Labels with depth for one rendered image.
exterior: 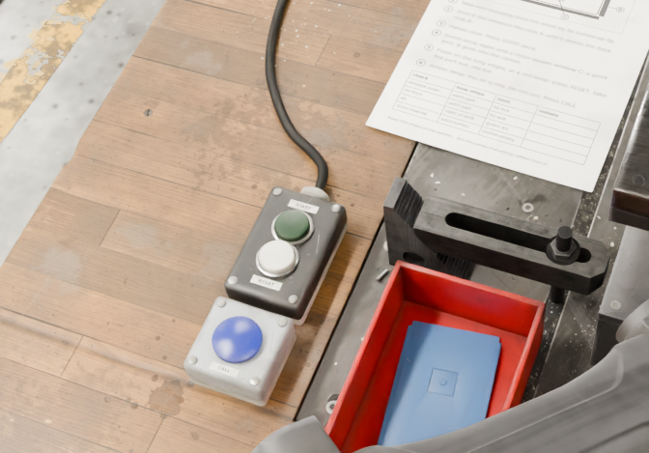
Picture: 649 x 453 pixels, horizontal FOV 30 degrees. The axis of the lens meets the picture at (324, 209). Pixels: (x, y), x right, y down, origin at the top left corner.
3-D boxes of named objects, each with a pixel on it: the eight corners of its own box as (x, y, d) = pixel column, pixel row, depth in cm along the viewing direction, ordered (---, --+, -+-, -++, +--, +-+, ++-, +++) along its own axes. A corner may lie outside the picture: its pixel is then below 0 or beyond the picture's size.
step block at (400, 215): (388, 265, 101) (382, 205, 94) (401, 236, 103) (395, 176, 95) (462, 286, 99) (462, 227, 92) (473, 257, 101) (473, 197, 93)
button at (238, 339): (207, 362, 96) (202, 351, 94) (228, 320, 98) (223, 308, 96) (252, 377, 95) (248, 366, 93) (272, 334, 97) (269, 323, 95)
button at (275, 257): (256, 276, 100) (252, 264, 98) (270, 248, 101) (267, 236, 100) (288, 286, 99) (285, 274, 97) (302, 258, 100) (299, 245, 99)
